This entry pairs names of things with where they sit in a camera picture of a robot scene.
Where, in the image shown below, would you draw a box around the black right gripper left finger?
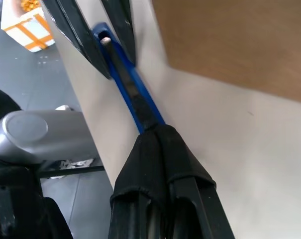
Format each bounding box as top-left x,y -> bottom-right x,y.
108,129 -> 171,239

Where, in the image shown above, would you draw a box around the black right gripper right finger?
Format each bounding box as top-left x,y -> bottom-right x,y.
154,123 -> 236,239

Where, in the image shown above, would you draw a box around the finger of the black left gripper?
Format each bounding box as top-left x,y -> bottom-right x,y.
40,0 -> 114,81
101,0 -> 139,66

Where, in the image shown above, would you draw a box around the blue pen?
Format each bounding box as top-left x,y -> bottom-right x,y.
92,21 -> 171,136

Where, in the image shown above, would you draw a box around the brown cardboard box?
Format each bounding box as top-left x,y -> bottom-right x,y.
151,0 -> 301,105

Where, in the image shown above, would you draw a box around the white box with orange tape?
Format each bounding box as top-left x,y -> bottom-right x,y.
0,6 -> 54,53

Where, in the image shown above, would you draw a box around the orange yellow bundle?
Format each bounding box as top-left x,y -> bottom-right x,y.
19,0 -> 43,12

